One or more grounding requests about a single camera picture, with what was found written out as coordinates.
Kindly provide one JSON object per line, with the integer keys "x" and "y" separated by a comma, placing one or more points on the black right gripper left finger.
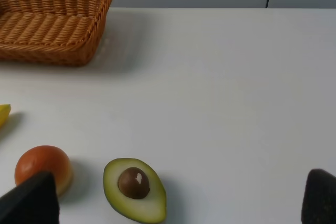
{"x": 33, "y": 201}

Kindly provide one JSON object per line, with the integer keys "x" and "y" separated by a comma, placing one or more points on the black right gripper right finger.
{"x": 318, "y": 204}

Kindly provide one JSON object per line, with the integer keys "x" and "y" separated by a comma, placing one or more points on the halved avocado with pit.
{"x": 134, "y": 190}

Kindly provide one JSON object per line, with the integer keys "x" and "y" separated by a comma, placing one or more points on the brown wicker basket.
{"x": 53, "y": 32}

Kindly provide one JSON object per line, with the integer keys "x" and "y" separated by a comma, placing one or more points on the red orange peach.
{"x": 45, "y": 158}

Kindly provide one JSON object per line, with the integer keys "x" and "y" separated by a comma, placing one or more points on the yellow banana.
{"x": 5, "y": 110}

